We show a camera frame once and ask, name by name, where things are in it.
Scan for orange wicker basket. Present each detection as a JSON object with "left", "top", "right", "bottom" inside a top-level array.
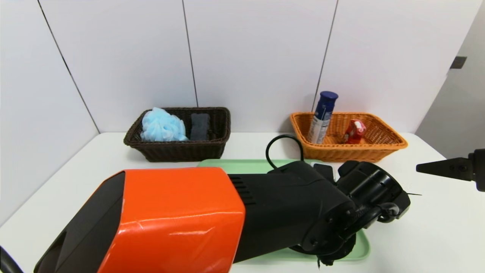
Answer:
[{"left": 290, "top": 112, "right": 408, "bottom": 163}]

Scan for light blue bath loofah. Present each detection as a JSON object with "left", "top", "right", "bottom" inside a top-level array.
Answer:
[{"left": 140, "top": 107, "right": 189, "bottom": 142}]

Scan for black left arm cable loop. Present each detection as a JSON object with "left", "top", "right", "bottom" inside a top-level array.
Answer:
[{"left": 0, "top": 246, "right": 24, "bottom": 273}]

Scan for blue white spray can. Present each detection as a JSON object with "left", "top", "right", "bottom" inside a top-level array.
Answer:
[{"left": 307, "top": 91, "right": 339, "bottom": 144}]

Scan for dark brown wicker basket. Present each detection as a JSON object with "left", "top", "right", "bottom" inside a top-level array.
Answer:
[{"left": 124, "top": 107, "right": 232, "bottom": 163}]

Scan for dark grey towel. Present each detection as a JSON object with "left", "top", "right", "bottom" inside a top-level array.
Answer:
[{"left": 190, "top": 113, "right": 211, "bottom": 141}]

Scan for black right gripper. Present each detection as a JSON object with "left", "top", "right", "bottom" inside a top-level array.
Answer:
[{"left": 416, "top": 148, "right": 485, "bottom": 192}]

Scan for light green plastic tray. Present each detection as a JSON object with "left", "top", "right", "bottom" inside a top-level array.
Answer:
[{"left": 197, "top": 159, "right": 370, "bottom": 262}]

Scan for red milk carton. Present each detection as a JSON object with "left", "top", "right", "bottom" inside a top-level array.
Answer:
[{"left": 343, "top": 119, "right": 367, "bottom": 144}]

